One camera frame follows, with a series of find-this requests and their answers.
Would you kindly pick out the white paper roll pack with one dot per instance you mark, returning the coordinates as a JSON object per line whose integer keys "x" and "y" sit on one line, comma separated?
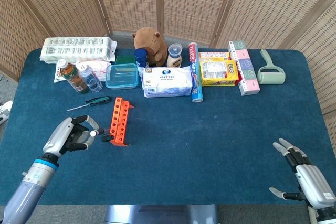
{"x": 76, "y": 49}

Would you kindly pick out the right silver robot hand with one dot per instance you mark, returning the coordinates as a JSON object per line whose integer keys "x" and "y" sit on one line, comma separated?
{"x": 312, "y": 187}

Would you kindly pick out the brown capybara plush toy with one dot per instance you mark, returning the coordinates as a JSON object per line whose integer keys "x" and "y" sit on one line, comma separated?
{"x": 152, "y": 45}

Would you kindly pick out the green lint roller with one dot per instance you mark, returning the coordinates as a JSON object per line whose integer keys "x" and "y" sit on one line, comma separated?
{"x": 270, "y": 75}

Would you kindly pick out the red yellow snack box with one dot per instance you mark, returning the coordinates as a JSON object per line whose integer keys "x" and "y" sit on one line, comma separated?
{"x": 212, "y": 55}

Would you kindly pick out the blue plastic wrap roll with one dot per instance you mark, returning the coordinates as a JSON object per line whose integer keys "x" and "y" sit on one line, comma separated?
{"x": 195, "y": 77}

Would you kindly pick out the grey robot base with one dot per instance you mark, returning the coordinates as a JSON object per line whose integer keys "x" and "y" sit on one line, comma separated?
{"x": 162, "y": 214}

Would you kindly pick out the woven folding screen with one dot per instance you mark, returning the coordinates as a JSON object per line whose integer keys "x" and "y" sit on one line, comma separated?
{"x": 194, "y": 3}

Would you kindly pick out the clear water bottle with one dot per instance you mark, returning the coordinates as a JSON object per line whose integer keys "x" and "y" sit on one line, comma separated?
{"x": 92, "y": 79}

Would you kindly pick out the yellow Lipo snack bag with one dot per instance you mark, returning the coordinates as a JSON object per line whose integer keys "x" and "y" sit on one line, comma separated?
{"x": 220, "y": 74}

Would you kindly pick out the grey white sneaker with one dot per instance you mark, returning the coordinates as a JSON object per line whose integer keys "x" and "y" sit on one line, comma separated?
{"x": 5, "y": 110}

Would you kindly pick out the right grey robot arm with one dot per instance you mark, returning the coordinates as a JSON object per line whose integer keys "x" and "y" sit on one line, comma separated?
{"x": 326, "y": 217}

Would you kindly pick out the clear blue-rimmed food container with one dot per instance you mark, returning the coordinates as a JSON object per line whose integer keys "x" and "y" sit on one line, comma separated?
{"x": 122, "y": 77}

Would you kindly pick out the blue carpet table cover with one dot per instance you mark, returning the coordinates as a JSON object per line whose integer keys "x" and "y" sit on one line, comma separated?
{"x": 197, "y": 142}

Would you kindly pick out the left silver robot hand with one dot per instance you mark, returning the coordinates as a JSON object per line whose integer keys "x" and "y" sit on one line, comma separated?
{"x": 59, "y": 134}

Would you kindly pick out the green sponge box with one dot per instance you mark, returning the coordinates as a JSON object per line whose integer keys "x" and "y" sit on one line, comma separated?
{"x": 124, "y": 59}

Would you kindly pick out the white bottle with clear cap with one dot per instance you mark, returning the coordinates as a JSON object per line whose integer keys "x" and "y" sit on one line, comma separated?
{"x": 174, "y": 60}

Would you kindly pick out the silver black precision screwdriver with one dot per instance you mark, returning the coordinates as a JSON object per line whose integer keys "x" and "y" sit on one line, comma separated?
{"x": 105, "y": 130}

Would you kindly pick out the large green black screwdriver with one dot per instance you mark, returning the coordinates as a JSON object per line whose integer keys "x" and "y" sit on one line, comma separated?
{"x": 98, "y": 101}

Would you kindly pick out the pastel tissue box pack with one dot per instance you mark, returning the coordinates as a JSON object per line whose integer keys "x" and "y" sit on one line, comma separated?
{"x": 246, "y": 77}

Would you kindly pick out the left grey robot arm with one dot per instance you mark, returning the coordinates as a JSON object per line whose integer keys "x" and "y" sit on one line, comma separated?
{"x": 29, "y": 187}

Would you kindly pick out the white wet wipes pack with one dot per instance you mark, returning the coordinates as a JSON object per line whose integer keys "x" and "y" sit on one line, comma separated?
{"x": 168, "y": 82}

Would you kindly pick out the orange screwdriver rack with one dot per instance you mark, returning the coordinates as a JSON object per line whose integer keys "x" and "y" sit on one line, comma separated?
{"x": 118, "y": 121}

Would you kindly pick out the green tea bottle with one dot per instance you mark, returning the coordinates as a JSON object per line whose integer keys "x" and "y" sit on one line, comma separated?
{"x": 76, "y": 79}

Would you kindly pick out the blue spray can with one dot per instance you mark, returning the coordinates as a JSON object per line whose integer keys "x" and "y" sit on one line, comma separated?
{"x": 141, "y": 57}

